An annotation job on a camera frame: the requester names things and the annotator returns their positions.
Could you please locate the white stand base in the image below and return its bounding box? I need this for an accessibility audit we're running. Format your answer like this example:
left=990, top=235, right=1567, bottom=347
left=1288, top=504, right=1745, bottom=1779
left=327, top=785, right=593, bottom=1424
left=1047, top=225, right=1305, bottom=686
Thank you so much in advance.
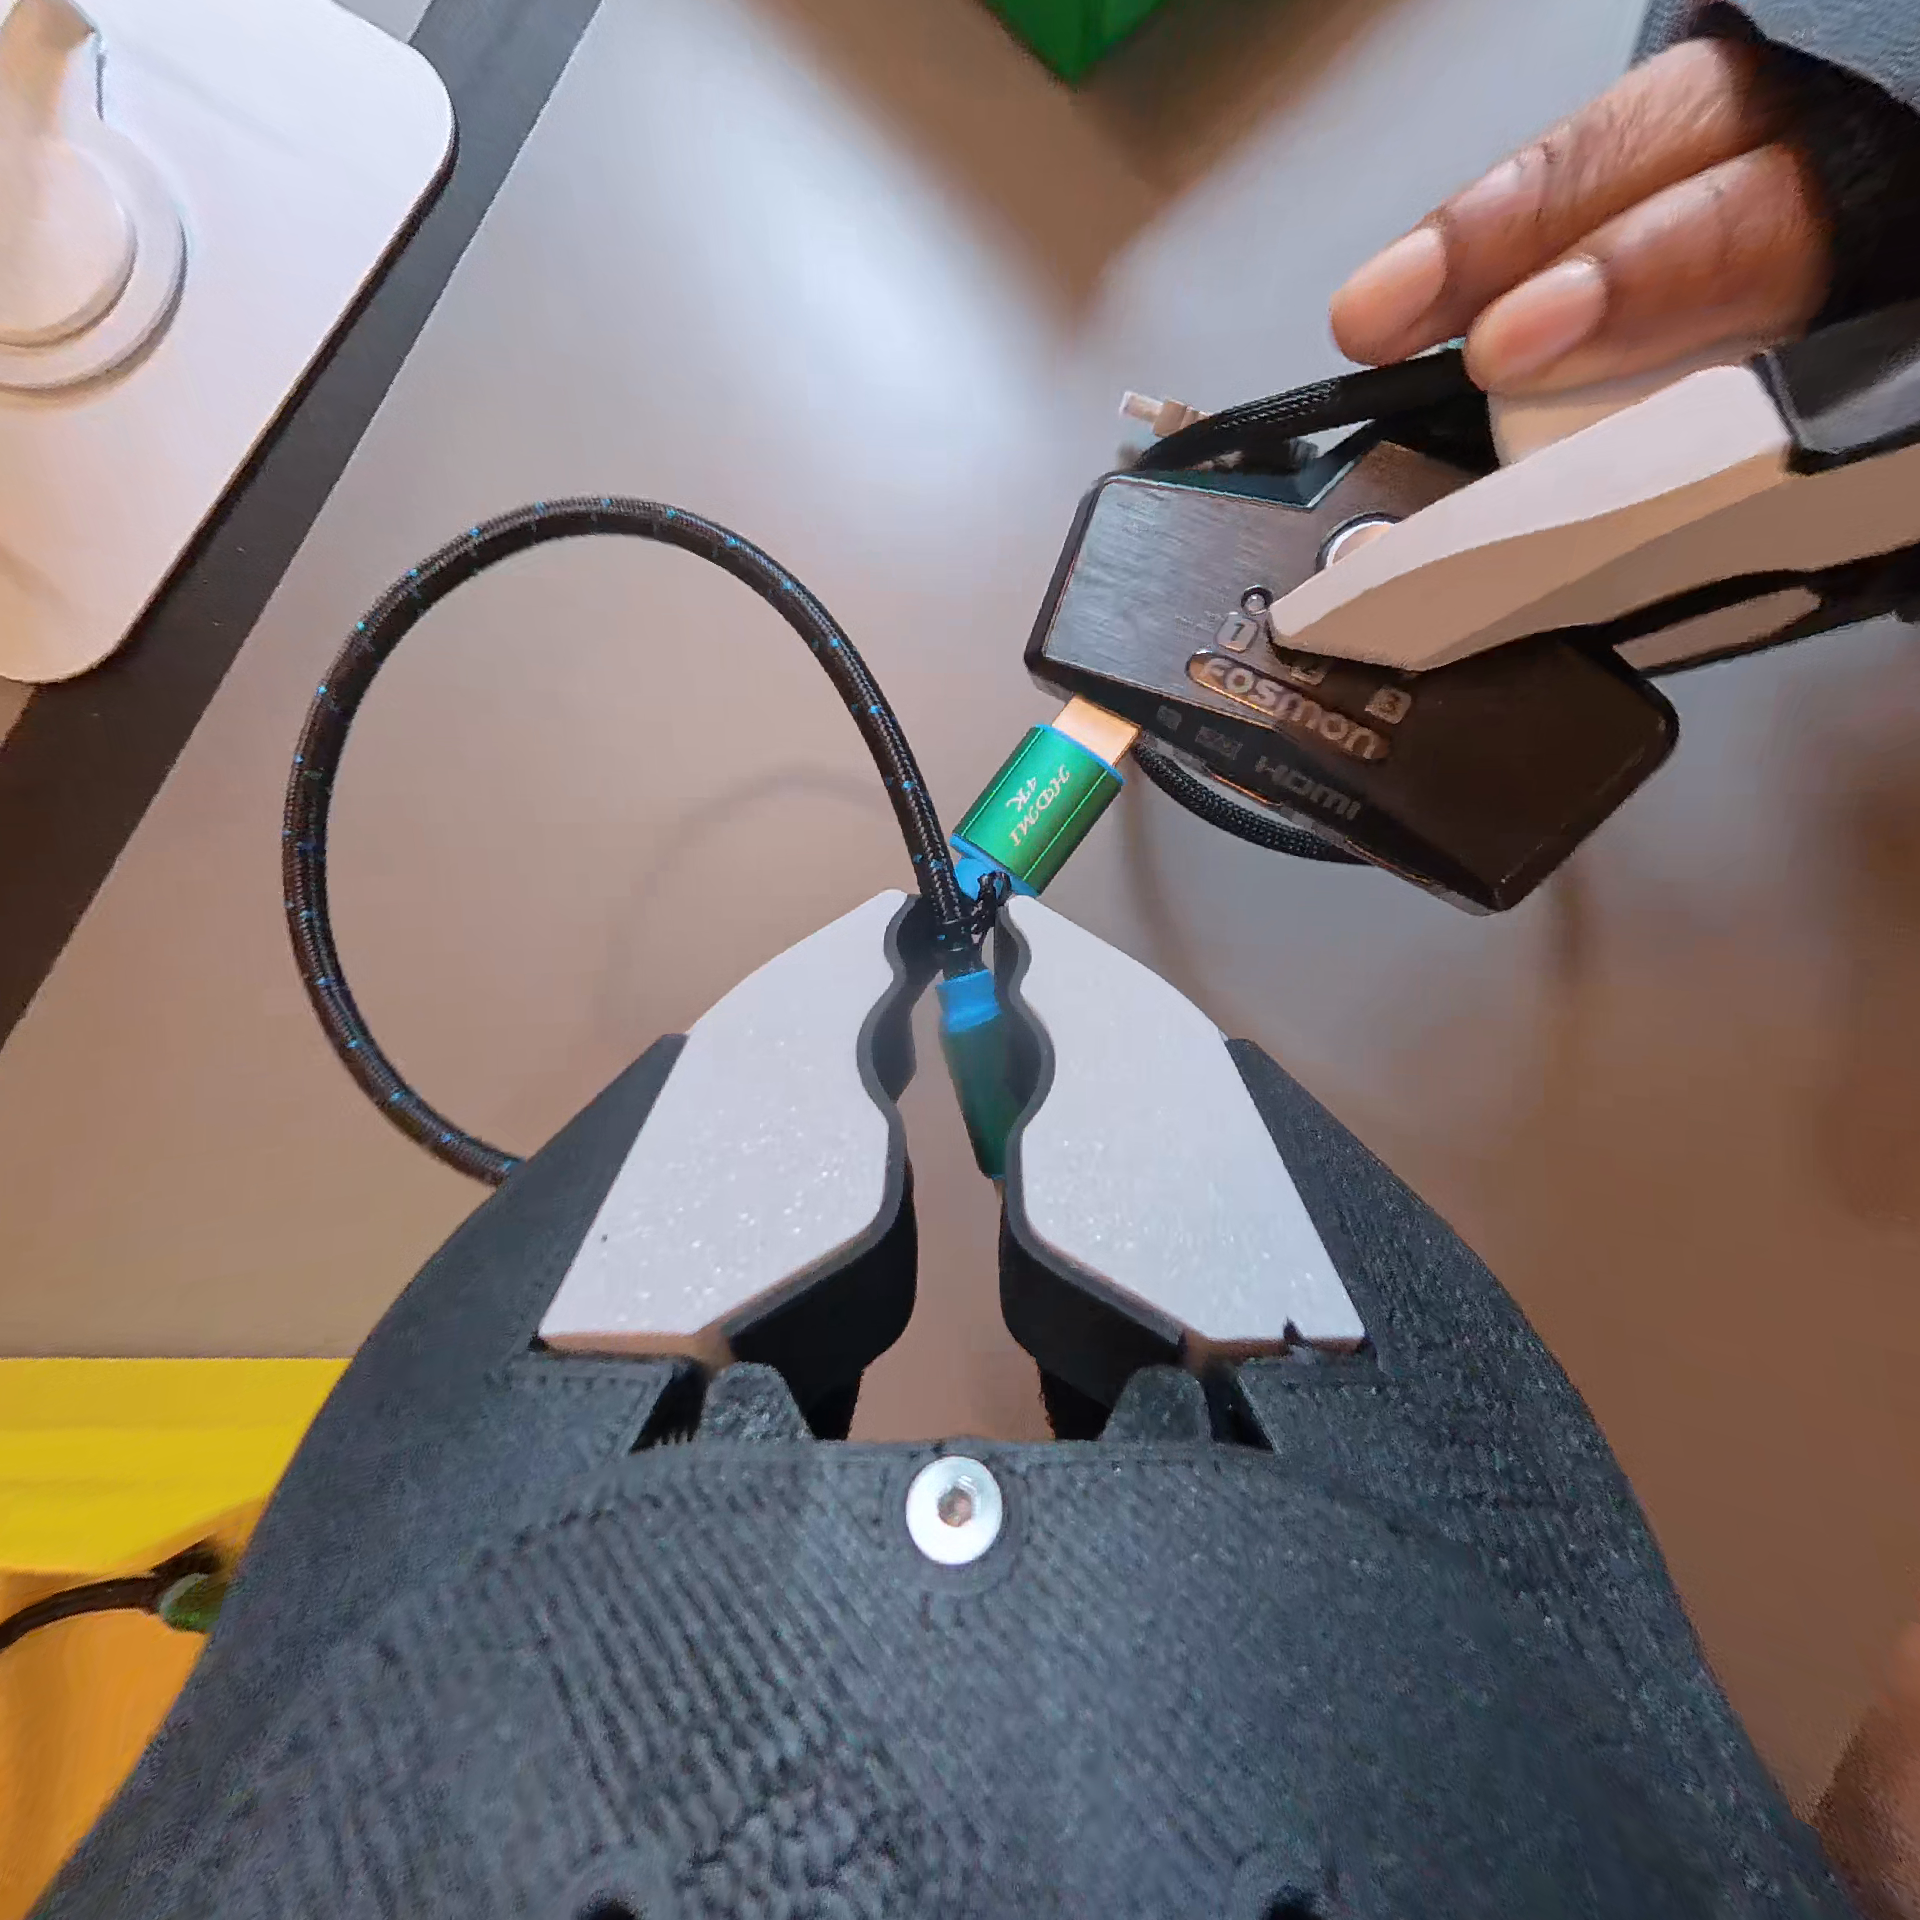
left=0, top=0, right=464, bottom=686

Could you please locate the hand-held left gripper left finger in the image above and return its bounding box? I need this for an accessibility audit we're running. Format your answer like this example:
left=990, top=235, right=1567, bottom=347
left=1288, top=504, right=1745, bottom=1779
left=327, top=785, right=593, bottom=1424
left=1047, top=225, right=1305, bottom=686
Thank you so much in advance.
left=539, top=886, right=924, bottom=1414

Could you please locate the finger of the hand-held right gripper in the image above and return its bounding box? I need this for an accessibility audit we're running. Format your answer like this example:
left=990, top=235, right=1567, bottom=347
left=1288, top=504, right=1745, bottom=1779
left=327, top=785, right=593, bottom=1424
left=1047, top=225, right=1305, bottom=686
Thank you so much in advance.
left=1265, top=357, right=1802, bottom=677
left=1622, top=588, right=1833, bottom=677

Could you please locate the green plastic bin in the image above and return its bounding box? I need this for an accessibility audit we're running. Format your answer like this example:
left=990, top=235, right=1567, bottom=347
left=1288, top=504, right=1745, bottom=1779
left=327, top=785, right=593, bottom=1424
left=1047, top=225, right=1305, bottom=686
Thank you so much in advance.
left=970, top=0, right=1196, bottom=83

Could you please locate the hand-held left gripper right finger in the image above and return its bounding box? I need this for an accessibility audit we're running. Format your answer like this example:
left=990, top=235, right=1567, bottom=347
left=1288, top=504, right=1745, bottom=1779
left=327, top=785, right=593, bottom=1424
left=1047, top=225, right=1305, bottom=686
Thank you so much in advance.
left=995, top=894, right=1367, bottom=1437

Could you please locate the yellow plastic bin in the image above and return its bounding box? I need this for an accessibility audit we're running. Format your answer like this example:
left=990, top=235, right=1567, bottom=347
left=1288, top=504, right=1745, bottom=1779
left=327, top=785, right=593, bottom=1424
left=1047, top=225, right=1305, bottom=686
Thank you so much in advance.
left=0, top=1355, right=354, bottom=1920

